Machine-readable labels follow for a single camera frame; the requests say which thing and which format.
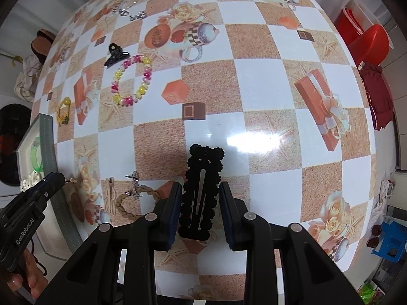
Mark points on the dark red cloth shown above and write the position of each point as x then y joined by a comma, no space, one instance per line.
378,95

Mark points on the beige hair clip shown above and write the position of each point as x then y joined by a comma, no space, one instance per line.
110,197

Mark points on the red plastic stool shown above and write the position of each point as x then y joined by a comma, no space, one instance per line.
372,44

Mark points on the silver charm earring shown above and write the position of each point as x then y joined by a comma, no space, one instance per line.
135,178

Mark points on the red and white plastic box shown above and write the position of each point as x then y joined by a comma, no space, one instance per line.
345,22

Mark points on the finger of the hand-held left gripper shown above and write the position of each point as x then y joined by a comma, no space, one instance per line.
52,182

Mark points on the white tray with grey rim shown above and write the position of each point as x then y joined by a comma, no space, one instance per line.
47,139

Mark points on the checkered printed tablecloth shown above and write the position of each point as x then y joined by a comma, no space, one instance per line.
254,70

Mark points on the green bangle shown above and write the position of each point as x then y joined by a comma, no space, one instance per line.
34,159

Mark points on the black beaded hair clip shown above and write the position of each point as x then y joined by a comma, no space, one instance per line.
194,165

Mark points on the brown handbag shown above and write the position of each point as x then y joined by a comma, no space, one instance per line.
41,46

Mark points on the person's left hand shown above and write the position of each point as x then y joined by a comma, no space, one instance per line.
31,273

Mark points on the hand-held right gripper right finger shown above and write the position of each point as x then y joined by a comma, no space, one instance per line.
227,219

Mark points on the cream cloth bag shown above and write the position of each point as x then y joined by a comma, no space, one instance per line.
27,76

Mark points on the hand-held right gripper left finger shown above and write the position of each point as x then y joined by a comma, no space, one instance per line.
173,219

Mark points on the black claw hair clip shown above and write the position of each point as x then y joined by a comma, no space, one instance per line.
114,57

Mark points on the blue plastic stool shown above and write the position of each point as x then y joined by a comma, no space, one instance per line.
391,235

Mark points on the small silver charm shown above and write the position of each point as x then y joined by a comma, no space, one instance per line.
71,181

